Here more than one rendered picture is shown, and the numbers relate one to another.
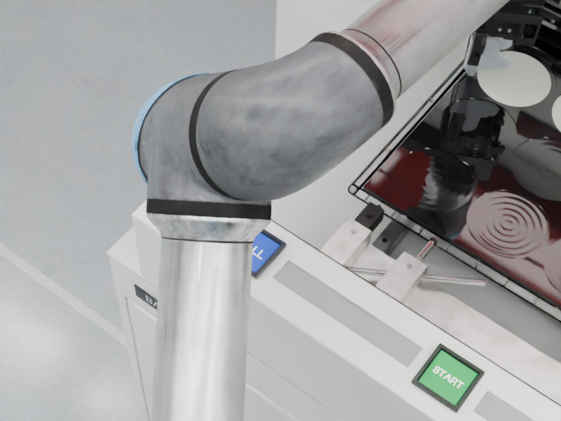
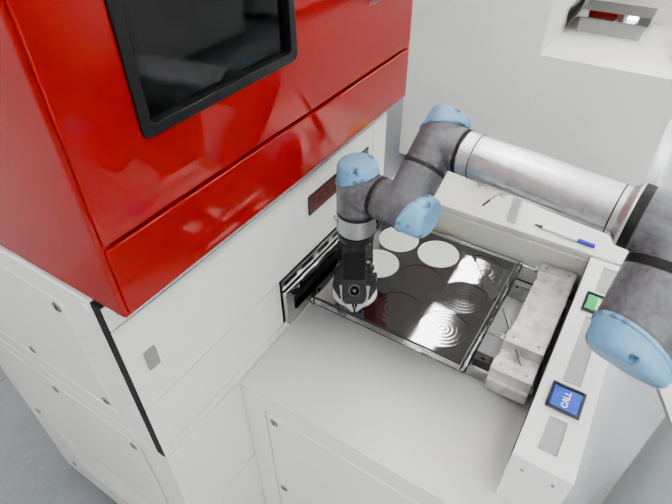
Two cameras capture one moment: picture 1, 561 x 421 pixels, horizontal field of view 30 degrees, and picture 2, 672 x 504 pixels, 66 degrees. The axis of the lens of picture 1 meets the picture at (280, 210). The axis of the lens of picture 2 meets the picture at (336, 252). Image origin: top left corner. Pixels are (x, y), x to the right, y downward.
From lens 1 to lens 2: 1.19 m
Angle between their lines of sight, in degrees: 59
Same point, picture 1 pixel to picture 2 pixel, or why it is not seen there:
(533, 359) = (536, 295)
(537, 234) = (465, 286)
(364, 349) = not seen: hidden behind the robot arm
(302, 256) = (555, 372)
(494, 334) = (528, 308)
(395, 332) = (581, 328)
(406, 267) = (515, 338)
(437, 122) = (398, 326)
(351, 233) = (502, 365)
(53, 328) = not seen: outside the picture
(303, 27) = (206, 476)
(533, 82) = not seen: hidden behind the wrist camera
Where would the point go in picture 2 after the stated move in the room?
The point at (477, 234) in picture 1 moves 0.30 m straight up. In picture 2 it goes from (475, 309) to (503, 194)
